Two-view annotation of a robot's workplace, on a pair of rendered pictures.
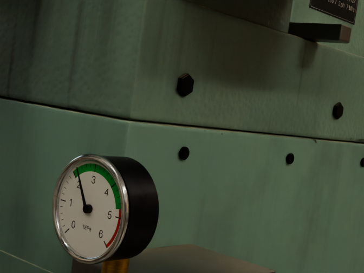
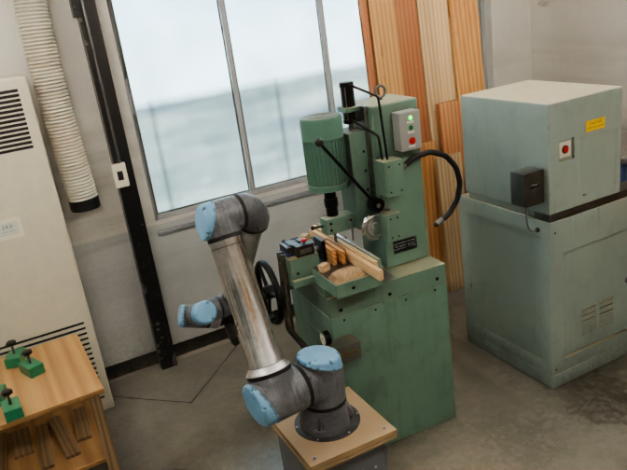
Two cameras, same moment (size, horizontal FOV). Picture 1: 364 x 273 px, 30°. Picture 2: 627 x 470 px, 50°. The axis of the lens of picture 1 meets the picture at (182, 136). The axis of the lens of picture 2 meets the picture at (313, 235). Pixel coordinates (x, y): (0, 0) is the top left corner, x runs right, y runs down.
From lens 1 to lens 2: 243 cm
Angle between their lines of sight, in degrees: 32
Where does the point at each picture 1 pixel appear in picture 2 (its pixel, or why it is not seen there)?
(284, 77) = (368, 296)
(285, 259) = (382, 327)
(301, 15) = (392, 257)
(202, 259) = (348, 338)
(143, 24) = (328, 305)
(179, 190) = (345, 325)
